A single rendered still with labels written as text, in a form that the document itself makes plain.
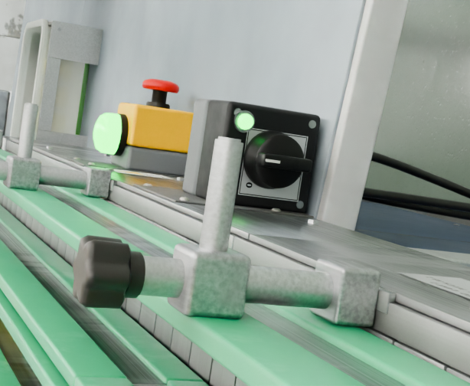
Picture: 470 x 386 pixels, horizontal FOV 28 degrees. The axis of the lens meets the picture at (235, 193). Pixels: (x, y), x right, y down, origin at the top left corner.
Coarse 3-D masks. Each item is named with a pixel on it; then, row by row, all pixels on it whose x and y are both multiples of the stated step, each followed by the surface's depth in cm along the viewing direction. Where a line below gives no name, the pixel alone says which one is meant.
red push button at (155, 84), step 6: (144, 84) 103; (150, 84) 102; (156, 84) 102; (162, 84) 102; (168, 84) 102; (174, 84) 103; (156, 90) 103; (162, 90) 102; (168, 90) 102; (174, 90) 103; (156, 96) 103; (162, 96) 103; (156, 102) 103; (162, 102) 103
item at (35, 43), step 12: (36, 24) 149; (24, 36) 158; (36, 36) 159; (48, 36) 145; (24, 48) 159; (36, 48) 159; (24, 60) 159; (36, 60) 159; (24, 72) 159; (36, 72) 144; (24, 84) 159; (36, 84) 144; (24, 96) 159; (36, 96) 144; (12, 120) 160; (12, 132) 160; (36, 132) 146
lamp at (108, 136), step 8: (104, 120) 100; (112, 120) 100; (120, 120) 101; (96, 128) 101; (104, 128) 100; (112, 128) 100; (120, 128) 100; (128, 128) 101; (96, 136) 101; (104, 136) 100; (112, 136) 100; (120, 136) 100; (96, 144) 101; (104, 144) 100; (112, 144) 100; (120, 144) 101; (104, 152) 102; (112, 152) 102; (120, 152) 102
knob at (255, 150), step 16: (256, 144) 72; (272, 144) 72; (288, 144) 72; (256, 160) 72; (272, 160) 71; (288, 160) 71; (304, 160) 72; (256, 176) 72; (272, 176) 72; (288, 176) 73
